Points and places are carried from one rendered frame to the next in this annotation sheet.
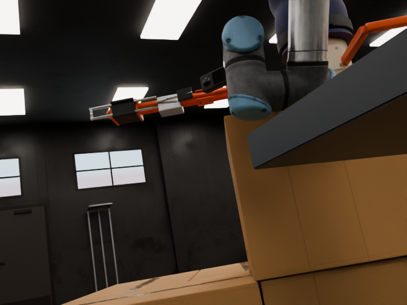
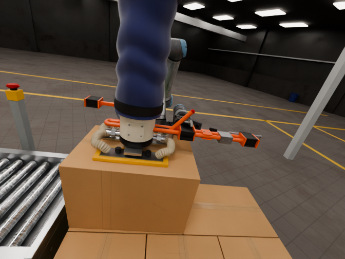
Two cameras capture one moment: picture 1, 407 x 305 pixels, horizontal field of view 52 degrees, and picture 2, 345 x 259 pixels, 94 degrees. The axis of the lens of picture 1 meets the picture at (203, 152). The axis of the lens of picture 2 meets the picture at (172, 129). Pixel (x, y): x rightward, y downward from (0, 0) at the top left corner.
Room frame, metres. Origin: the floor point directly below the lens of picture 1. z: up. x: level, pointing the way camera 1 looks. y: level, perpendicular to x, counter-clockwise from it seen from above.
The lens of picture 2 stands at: (1.92, -0.34, 1.43)
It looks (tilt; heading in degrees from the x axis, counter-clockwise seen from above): 25 degrees down; 170
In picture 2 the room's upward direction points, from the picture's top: 11 degrees clockwise
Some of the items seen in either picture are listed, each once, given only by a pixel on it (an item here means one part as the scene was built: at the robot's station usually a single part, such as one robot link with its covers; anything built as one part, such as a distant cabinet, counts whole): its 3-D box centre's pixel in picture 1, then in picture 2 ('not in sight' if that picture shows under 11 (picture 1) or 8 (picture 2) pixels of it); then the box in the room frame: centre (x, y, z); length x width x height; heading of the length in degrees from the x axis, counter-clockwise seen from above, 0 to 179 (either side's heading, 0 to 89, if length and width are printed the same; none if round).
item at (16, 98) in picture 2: not in sight; (29, 148); (0.67, -1.31, 0.50); 0.07 x 0.07 x 1.00; 89
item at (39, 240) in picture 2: not in sight; (71, 192); (1.18, -0.74, 0.58); 0.70 x 0.03 x 0.06; 179
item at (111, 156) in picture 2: not in sight; (133, 153); (1.28, -0.39, 0.97); 0.34 x 0.10 x 0.05; 89
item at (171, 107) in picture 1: (170, 105); (224, 137); (1.19, 0.07, 1.07); 0.07 x 0.07 x 0.04; 89
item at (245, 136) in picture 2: (126, 112); (247, 140); (1.20, 0.21, 1.07); 0.08 x 0.07 x 0.05; 89
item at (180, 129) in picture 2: not in sight; (186, 131); (1.19, -0.14, 1.07); 0.10 x 0.08 x 0.06; 179
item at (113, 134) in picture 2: not in sight; (136, 136); (1.18, -0.39, 1.01); 0.34 x 0.25 x 0.06; 89
